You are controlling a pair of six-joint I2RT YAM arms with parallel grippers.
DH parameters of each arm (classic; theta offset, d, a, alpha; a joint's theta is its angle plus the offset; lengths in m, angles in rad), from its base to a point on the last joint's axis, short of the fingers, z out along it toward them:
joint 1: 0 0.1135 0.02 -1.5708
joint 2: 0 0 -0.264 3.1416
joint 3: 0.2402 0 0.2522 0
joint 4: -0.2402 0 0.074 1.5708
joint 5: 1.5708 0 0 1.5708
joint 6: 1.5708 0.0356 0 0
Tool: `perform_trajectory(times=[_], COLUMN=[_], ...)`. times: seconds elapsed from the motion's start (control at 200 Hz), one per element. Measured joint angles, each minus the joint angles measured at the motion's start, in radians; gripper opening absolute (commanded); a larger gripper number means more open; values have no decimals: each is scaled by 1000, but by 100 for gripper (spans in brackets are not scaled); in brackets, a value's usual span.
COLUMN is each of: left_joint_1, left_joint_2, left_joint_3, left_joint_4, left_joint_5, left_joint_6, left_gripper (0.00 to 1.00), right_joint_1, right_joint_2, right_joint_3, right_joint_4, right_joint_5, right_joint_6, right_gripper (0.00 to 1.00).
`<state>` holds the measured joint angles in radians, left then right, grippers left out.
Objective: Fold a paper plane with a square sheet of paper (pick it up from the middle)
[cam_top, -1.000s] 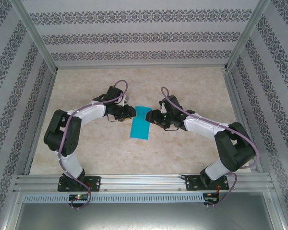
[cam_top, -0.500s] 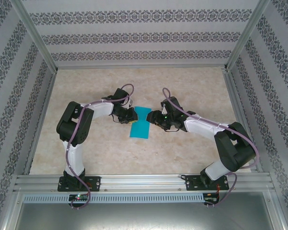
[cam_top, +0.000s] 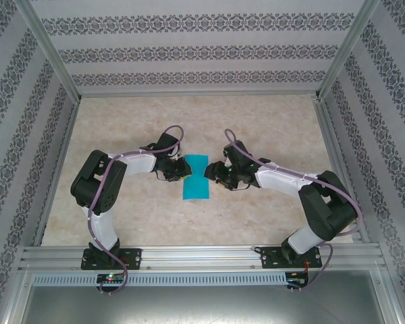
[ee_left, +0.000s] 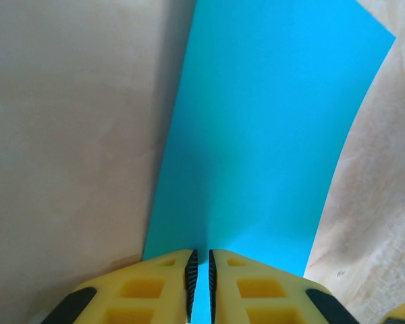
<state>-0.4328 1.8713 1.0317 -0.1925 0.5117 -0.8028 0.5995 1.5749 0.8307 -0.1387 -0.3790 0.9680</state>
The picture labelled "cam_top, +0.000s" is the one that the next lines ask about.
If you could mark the left aluminium side rail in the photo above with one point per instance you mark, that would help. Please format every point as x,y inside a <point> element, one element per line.
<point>65,141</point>

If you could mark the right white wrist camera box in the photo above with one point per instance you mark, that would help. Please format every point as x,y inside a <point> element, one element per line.
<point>227,163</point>

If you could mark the aluminium mounting rail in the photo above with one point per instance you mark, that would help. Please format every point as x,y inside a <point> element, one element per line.
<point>202,258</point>

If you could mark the aluminium frame post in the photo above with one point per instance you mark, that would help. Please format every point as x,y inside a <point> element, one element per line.
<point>347,50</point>
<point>50,50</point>

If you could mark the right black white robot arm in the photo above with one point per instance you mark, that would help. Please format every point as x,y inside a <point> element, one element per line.
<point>327,209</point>

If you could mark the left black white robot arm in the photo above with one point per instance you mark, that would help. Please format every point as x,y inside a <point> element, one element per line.
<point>98,189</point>

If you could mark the aluminium side rail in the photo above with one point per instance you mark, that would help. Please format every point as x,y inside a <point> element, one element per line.
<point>65,141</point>
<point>329,135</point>

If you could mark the right small circuit board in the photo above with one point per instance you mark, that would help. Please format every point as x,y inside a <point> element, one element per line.
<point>297,279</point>

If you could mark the turquoise cloth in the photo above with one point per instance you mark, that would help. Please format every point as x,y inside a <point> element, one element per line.
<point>197,189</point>

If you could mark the right aluminium side rail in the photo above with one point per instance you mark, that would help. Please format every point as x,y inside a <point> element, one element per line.
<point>329,135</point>

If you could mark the left aluminium frame post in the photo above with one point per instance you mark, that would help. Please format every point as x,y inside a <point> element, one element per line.
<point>50,50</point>

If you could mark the grey metal sheet panel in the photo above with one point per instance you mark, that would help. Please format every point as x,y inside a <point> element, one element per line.
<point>202,303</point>

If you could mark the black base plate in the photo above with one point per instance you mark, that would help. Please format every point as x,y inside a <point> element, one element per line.
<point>268,258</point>
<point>135,258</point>

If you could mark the right aluminium frame post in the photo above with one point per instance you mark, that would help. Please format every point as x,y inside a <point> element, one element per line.
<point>347,50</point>

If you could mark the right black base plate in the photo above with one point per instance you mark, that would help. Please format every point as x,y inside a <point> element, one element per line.
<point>268,258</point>

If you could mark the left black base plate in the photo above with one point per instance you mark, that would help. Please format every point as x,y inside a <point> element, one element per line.
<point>135,258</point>

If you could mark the left small circuit board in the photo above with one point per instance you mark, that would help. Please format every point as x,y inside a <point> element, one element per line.
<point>111,278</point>

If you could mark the small circuit board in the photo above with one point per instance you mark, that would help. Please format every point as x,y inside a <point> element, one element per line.
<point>111,278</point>
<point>297,279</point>

